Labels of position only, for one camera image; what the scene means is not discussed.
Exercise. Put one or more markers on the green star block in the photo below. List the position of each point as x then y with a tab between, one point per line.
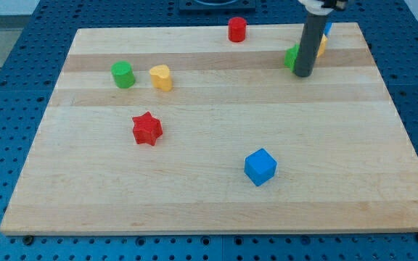
291	56

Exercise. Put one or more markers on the yellow hexagon block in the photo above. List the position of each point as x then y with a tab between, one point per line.
322	46

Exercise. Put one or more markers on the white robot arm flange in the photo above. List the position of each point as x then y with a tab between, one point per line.
324	7

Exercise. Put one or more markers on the red star block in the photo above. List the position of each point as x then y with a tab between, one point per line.
147	129

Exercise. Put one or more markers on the blue triangle block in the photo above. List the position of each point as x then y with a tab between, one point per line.
327	28

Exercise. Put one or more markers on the wooden board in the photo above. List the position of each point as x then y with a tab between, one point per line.
345	163

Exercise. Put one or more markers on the blue cube block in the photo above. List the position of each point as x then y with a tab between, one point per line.
260	166

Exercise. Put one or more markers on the yellow heart block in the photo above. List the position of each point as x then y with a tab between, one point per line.
161	77

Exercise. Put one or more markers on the green cylinder block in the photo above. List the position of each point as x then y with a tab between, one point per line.
123	74

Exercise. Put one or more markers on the red cylinder block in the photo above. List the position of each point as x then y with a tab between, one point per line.
237	29

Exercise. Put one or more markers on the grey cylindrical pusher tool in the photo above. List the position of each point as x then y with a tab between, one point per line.
309	44

